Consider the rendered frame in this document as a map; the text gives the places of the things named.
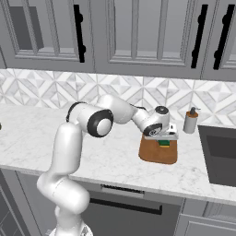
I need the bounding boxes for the grey lower cupboard door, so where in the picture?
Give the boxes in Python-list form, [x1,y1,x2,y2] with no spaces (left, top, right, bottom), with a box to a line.
[173,197,236,236]
[0,168,58,236]

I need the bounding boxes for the grey soap dispenser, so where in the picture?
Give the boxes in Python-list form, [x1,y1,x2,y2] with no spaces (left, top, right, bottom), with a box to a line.
[183,106,202,135]

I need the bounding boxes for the grey dishwasher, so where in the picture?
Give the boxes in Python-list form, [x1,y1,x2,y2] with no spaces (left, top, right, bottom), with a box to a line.
[80,180,184,236]

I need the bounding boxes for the grey glass-front cupboard door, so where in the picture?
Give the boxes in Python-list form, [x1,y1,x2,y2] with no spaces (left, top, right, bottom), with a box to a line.
[0,0,96,74]

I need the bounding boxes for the black dishwasher handle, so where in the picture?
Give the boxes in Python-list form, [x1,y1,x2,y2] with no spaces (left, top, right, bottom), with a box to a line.
[88,197,163,216]

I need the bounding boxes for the grey panelled cupboard door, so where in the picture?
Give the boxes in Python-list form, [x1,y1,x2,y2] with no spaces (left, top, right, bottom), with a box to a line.
[200,0,236,83]
[89,0,205,79]

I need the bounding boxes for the brown wooden cutting board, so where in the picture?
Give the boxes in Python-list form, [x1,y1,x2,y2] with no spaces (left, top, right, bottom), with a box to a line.
[137,134,180,166]

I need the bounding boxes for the green and yellow sponge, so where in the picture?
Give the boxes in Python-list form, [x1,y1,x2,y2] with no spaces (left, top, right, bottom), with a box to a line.
[158,139,172,149]

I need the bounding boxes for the black cupboard handle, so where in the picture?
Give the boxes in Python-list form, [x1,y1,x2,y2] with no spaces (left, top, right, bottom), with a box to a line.
[190,4,209,69]
[73,4,87,64]
[212,4,236,71]

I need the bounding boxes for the dark grey sink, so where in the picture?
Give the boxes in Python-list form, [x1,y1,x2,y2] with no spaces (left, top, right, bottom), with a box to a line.
[196,124,236,188]

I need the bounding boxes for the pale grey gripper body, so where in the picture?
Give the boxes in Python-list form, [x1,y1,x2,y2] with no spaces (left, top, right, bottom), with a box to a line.
[143,130,180,141]

